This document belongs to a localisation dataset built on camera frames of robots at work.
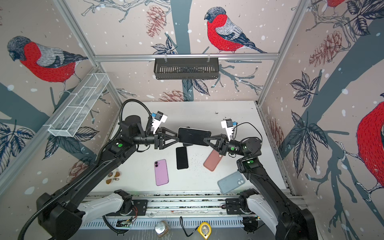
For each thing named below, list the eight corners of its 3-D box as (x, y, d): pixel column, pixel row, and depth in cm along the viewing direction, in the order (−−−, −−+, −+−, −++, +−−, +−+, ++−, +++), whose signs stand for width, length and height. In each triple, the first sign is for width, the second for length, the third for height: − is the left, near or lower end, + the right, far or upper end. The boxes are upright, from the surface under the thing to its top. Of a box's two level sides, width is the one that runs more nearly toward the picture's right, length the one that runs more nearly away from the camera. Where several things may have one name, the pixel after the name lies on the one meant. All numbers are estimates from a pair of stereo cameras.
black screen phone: (176, 169, 88) (176, 167, 86) (176, 149, 97) (175, 147, 95) (188, 168, 89) (188, 166, 87) (186, 148, 98) (186, 146, 96)
